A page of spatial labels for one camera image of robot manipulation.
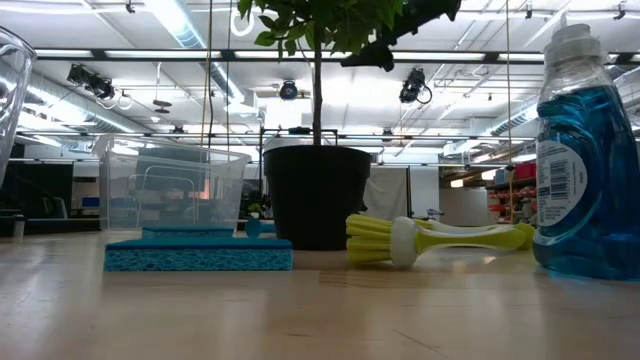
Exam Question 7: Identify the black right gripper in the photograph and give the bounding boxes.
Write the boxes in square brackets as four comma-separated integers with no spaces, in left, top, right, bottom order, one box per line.
[339,0,464,72]

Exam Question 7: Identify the green dish brush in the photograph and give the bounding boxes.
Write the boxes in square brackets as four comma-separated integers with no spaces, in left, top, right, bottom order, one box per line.
[345,213,537,268]
[413,217,504,234]

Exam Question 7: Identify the blue dish soap bottle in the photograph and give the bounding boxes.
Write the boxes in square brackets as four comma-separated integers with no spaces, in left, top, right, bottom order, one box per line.
[531,22,640,282]

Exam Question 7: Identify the dark blue scrub sponge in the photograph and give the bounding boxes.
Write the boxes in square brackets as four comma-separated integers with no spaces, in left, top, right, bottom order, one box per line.
[103,237,294,273]
[141,225,235,241]

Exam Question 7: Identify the black overhead beam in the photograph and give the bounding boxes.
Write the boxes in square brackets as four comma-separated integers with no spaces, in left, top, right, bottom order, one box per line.
[34,48,640,65]

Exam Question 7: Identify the white panel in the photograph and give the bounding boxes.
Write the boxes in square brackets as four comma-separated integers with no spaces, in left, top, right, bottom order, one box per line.
[364,166,412,221]

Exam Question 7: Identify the green plant in black pot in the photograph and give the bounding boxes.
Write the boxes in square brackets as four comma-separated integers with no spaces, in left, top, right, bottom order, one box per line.
[237,0,407,252]

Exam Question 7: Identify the shelf with red bins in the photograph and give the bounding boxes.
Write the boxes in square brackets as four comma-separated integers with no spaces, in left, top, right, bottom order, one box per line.
[487,160,539,225]

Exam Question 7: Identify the clear plastic bin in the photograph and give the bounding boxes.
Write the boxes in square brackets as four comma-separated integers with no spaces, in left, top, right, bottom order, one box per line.
[97,133,252,234]
[0,27,38,189]

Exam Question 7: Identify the black ceiling camera with cable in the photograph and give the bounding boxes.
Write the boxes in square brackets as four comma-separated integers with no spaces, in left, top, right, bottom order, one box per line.
[398,67,434,106]
[66,63,135,112]

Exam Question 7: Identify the thin hanging rope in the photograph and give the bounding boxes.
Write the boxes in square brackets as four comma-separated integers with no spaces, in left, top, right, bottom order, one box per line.
[504,0,514,224]

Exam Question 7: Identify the white hanging ring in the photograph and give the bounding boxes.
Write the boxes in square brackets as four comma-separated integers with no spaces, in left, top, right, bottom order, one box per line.
[230,7,255,37]

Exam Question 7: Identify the hanging black cable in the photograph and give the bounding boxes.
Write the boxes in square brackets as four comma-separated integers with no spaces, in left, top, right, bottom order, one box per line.
[199,0,216,149]

